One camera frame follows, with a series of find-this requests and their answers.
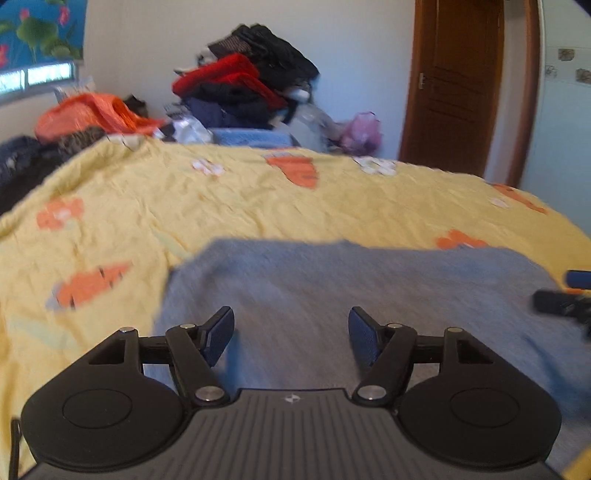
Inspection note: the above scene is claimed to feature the yellow printed quilt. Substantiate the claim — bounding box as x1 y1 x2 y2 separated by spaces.
0 137 591 480

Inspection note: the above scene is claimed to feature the pink plastic bag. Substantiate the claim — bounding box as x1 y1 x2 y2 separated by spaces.
339 111 383 157

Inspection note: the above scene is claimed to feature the light blue knit cloth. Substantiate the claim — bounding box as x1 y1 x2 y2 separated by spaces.
210 128 294 149

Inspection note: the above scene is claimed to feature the leopard print cloth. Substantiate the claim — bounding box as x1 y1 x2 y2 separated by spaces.
58 127 110 156

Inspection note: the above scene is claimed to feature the grey sweater with navy sleeves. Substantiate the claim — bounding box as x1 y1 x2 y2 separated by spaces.
154 237 591 472

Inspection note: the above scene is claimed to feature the orange cloth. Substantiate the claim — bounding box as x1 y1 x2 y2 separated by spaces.
34 92 165 144

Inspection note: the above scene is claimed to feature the dark clothes heap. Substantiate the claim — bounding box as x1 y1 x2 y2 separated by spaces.
0 136 77 216

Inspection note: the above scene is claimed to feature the white crumpled bag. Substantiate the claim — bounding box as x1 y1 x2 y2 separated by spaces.
171 115 213 144

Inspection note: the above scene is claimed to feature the translucent plastic bag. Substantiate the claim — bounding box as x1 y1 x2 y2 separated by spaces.
291 102 345 149

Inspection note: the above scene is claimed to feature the white wardrobe with flower decals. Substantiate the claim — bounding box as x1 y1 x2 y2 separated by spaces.
522 0 591 232

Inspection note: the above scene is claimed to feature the brown wooden door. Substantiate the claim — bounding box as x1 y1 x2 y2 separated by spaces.
399 0 506 178

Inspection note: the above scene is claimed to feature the pile of clothes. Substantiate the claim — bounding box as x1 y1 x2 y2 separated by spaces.
172 24 320 131

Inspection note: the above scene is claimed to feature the brown door frame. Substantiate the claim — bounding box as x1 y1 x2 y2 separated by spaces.
505 0 542 188

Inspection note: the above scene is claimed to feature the lotus print window blind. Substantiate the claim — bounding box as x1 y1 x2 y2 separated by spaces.
0 0 88 73

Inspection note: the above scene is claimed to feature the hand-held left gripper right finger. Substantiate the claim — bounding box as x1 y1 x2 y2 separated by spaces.
347 305 498 409

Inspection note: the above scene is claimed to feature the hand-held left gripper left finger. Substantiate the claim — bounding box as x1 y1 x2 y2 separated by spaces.
88 305 236 408

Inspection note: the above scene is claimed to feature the window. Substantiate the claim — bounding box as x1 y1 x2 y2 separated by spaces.
0 60 77 105

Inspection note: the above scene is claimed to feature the floral patterned pillow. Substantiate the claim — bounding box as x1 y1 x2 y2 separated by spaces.
53 78 96 100

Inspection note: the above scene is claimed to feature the black cable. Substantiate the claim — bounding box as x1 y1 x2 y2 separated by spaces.
9 418 22 480

